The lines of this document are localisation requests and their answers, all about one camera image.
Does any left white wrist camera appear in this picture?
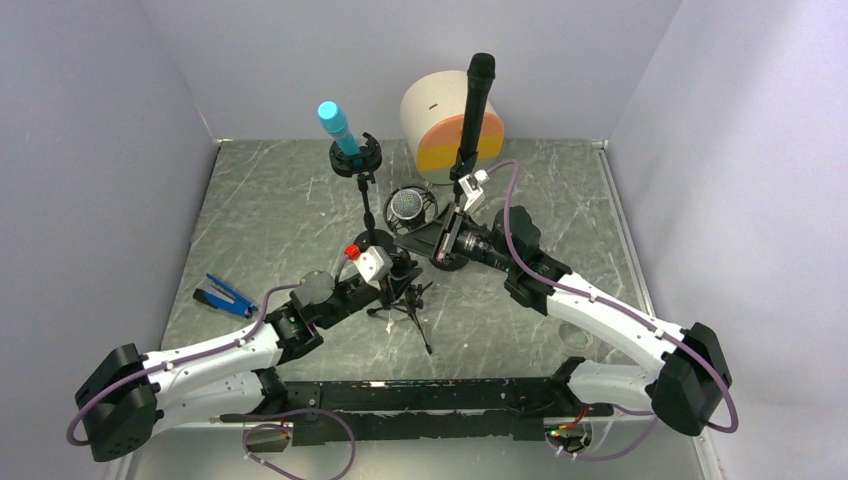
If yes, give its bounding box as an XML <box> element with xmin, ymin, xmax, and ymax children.
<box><xmin>344</xmin><ymin>244</ymin><xmax>393</xmax><ymax>288</ymax></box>

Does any white orange yellow cylinder container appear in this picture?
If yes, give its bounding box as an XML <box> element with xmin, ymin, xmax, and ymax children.
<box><xmin>400</xmin><ymin>70</ymin><xmax>467</xmax><ymax>185</ymax></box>

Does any tall black microphone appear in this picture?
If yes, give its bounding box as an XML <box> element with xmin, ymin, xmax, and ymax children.
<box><xmin>458</xmin><ymin>52</ymin><xmax>496</xmax><ymax>164</ymax></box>

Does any cyan blue microphone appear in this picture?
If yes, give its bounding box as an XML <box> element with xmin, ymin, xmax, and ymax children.
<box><xmin>317</xmin><ymin>100</ymin><xmax>363</xmax><ymax>177</ymax></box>

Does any black tripod shock-mount stand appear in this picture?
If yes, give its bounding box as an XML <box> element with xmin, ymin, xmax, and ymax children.
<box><xmin>366</xmin><ymin>185</ymin><xmax>438</xmax><ymax>355</ymax></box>

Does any silver mesh black microphone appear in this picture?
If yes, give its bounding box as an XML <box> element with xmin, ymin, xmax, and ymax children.
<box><xmin>388</xmin><ymin>188</ymin><xmax>425</xmax><ymax>229</ymax></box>

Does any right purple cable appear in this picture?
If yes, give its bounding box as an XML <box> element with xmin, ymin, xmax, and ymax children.
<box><xmin>483</xmin><ymin>158</ymin><xmax>740</xmax><ymax>464</ymax></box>

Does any black round-base shock-mount stand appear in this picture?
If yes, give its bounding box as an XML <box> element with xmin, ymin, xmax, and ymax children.
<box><xmin>329</xmin><ymin>132</ymin><xmax>397</xmax><ymax>255</ymax></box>

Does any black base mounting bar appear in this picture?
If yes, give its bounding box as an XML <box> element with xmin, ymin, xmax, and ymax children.
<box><xmin>218</xmin><ymin>377</ymin><xmax>613</xmax><ymax>446</ymax></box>

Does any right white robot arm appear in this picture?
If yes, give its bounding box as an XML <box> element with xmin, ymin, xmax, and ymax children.
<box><xmin>395</xmin><ymin>206</ymin><xmax>732</xmax><ymax>436</ymax></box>

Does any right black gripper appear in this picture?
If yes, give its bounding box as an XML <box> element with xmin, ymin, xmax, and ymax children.
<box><xmin>393</xmin><ymin>202</ymin><xmax>516</xmax><ymax>275</ymax></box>

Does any blue black hand tool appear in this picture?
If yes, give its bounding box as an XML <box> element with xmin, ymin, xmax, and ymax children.
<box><xmin>192</xmin><ymin>273</ymin><xmax>258</xmax><ymax>319</ymax></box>

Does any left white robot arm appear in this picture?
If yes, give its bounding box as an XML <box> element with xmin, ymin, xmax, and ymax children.
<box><xmin>66</xmin><ymin>251</ymin><xmax>422</xmax><ymax>463</ymax></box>

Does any black round-base clip stand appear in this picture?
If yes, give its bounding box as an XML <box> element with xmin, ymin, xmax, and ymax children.
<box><xmin>433</xmin><ymin>147</ymin><xmax>478</xmax><ymax>272</ymax></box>

